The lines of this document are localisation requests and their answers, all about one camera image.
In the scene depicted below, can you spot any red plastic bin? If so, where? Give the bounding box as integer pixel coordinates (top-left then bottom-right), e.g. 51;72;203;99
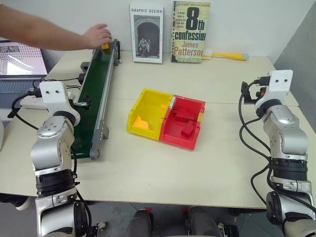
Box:
158;94;206;151

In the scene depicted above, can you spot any dark rounded knee shape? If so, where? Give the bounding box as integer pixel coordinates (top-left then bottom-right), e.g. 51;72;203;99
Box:
183;206;224;237
125;209;154;237

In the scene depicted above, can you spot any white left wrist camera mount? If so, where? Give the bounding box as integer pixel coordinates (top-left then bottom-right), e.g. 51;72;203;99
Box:
39;81;81;121

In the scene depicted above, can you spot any grey laptop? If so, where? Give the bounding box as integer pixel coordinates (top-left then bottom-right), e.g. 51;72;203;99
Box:
0;41;49;110

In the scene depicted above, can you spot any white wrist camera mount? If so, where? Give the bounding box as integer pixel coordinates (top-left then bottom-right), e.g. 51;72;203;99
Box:
254;70;294;110
39;81;81;121

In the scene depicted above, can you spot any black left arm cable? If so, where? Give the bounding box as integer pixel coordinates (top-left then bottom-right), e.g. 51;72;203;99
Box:
10;94;40;130

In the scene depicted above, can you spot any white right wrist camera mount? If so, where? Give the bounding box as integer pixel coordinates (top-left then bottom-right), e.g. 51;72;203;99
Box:
254;70;294;110

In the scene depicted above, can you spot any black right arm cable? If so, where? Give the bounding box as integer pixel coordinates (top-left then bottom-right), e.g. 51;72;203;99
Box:
237;80;316;213

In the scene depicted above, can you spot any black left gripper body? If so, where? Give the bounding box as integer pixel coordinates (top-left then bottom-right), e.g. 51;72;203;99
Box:
69;97;84;108

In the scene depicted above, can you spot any thin black power cable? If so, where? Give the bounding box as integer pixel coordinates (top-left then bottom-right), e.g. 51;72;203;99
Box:
31;77;82;90

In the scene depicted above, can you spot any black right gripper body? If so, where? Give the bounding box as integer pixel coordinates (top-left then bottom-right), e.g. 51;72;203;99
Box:
253;76;270;99

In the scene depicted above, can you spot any green conveyor belt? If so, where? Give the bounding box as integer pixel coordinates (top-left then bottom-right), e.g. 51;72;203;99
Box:
70;39;122;161

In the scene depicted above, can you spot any large yellow stepped block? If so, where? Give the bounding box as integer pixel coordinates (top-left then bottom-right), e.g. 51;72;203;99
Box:
130;115;152;131

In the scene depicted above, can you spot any white power strip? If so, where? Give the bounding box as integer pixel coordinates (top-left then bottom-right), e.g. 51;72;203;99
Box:
19;90;75;111

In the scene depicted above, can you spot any translucent red block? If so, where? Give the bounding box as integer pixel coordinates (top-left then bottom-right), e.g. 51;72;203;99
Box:
172;108;198;123

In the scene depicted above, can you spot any yellow handled white brush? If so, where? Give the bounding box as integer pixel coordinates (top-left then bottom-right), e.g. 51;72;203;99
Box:
201;47;250;62

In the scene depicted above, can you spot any black and white shoe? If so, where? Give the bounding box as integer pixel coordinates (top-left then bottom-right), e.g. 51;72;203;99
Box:
0;193;32;211

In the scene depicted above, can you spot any grey partition panel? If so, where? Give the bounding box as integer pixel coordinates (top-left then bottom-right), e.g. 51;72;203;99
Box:
272;4;316;110

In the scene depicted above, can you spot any yellow plastic bin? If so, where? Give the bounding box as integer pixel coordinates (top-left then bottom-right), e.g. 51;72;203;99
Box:
126;88;174;142

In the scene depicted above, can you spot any Graphic Design book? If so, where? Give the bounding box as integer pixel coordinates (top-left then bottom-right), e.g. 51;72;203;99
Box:
129;3;164;65

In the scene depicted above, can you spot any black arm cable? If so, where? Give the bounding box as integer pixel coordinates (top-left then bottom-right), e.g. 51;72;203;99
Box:
237;80;316;213
10;94;40;130

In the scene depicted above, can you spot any person's bare hand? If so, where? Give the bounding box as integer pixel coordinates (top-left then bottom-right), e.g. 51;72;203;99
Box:
82;23;114;50

